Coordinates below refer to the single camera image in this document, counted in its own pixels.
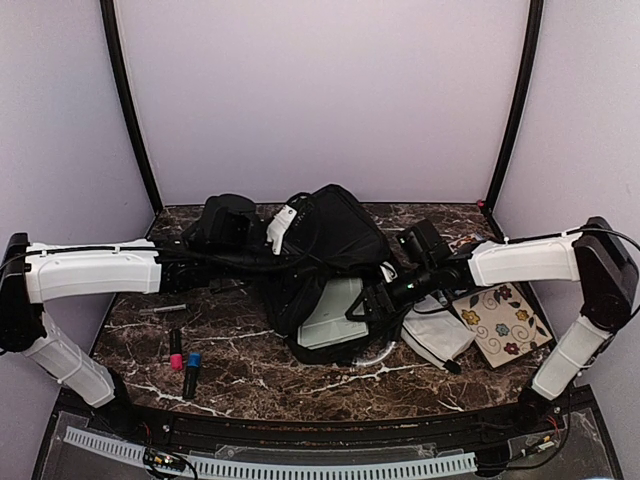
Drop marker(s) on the dog picture book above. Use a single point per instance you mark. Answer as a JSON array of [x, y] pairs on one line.
[[464, 240]]

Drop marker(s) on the pink cap black marker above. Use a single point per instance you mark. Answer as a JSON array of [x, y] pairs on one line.
[[175, 350]]

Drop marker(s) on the white slotted cable duct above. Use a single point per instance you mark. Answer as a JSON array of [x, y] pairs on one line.
[[243, 463]]

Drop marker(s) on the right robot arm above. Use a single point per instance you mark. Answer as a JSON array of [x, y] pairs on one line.
[[592, 255]]

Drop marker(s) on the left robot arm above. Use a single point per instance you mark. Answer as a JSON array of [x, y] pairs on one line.
[[35, 273]]

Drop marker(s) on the green tip white pen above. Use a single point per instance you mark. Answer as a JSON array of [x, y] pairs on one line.
[[163, 309]]

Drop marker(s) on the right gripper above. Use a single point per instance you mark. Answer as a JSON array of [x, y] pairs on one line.
[[357, 302]]

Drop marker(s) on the blue cap black marker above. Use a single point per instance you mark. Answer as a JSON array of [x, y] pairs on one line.
[[191, 376]]

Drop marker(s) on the pale green notebook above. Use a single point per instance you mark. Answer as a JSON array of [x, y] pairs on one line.
[[328, 324]]

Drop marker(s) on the floral ceramic tile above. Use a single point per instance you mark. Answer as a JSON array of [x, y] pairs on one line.
[[505, 325]]

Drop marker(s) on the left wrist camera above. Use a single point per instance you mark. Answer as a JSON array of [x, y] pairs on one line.
[[277, 228]]

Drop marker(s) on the white fabric pouch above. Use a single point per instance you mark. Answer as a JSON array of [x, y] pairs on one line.
[[436, 335]]

